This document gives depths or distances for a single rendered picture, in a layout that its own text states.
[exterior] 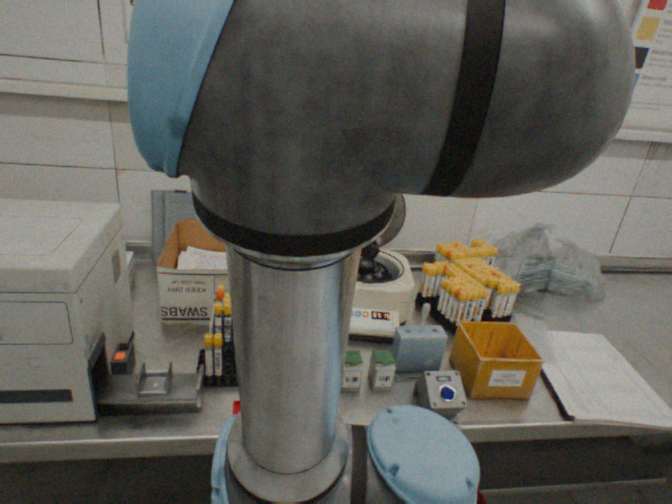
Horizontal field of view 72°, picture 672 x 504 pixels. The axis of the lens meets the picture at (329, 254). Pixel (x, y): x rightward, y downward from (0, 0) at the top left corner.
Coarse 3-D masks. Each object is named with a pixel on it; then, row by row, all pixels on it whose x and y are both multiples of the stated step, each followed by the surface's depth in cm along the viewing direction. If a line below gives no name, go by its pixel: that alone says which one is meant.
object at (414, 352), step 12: (396, 336) 95; (408, 336) 93; (420, 336) 93; (432, 336) 94; (444, 336) 94; (396, 348) 95; (408, 348) 94; (420, 348) 94; (432, 348) 95; (444, 348) 96; (396, 360) 95; (408, 360) 95; (420, 360) 96; (432, 360) 96; (396, 372) 96; (408, 372) 97; (420, 372) 97
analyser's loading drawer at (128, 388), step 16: (144, 368) 82; (96, 384) 81; (112, 384) 81; (128, 384) 82; (144, 384) 82; (160, 384) 82; (176, 384) 83; (192, 384) 83; (96, 400) 78; (112, 400) 78; (128, 400) 79; (144, 400) 79; (160, 400) 79; (176, 400) 80; (192, 400) 81
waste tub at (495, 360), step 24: (456, 336) 101; (480, 336) 102; (504, 336) 102; (456, 360) 100; (480, 360) 88; (504, 360) 89; (528, 360) 89; (480, 384) 91; (504, 384) 92; (528, 384) 92
